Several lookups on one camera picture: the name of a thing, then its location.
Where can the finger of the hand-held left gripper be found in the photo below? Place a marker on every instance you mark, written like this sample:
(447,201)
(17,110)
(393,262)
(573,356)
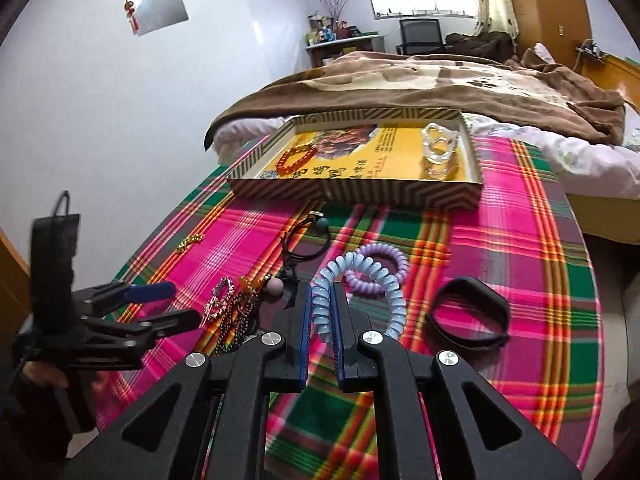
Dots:
(150,291)
(170,324)

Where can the person's left hand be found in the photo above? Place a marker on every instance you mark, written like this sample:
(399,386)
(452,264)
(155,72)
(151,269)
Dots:
(45,375)

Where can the brown paw print blanket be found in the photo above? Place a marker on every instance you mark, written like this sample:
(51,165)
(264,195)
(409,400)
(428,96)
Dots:
(400,90)

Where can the wooden bed frame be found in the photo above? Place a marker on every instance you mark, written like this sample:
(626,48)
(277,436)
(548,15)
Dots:
(600,215)

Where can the dark brown cloth pile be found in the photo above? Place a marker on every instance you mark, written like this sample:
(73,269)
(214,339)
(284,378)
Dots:
(480,45)

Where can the shiny wall sheet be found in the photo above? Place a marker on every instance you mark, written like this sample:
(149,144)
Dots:
(160,7)

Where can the red hanging ornament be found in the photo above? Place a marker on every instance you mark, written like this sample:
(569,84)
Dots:
(132,17)

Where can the wooden wardrobe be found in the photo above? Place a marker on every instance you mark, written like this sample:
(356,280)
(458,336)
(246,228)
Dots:
(545,0)

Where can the patterned curtain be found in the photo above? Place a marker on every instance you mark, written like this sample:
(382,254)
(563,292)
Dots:
(492,0)

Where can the striped cardboard box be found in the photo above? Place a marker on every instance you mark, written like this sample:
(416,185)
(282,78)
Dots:
(350,195)

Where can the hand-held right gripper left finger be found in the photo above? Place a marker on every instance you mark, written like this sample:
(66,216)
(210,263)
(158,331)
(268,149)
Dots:
(306,360)

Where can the pink plaid tablecloth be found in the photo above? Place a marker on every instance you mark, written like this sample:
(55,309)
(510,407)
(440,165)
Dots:
(500,260)

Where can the cluster of bottles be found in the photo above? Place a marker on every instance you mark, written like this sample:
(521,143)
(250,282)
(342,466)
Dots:
(325,32)

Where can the black wristband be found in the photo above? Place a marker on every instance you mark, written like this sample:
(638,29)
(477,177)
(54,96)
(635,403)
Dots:
(450,336)

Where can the black office chair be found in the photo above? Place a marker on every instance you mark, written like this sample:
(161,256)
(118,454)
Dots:
(420,32)

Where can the white pillow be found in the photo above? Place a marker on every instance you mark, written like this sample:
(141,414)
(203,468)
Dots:
(542,54)

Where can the person's left forearm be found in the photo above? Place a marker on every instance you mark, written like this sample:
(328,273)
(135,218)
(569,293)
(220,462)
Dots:
(25,430)

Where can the vase of dry branches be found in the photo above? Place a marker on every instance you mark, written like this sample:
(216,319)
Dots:
(337,2)

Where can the power strip shelf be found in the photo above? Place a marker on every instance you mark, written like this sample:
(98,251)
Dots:
(590,51)

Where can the white floral bedsheet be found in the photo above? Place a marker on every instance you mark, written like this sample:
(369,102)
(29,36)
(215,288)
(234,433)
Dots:
(590,155)

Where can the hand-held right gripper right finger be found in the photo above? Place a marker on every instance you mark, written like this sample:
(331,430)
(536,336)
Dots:
(340,355)

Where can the small desk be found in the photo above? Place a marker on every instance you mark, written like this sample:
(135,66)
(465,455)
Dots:
(345,47)

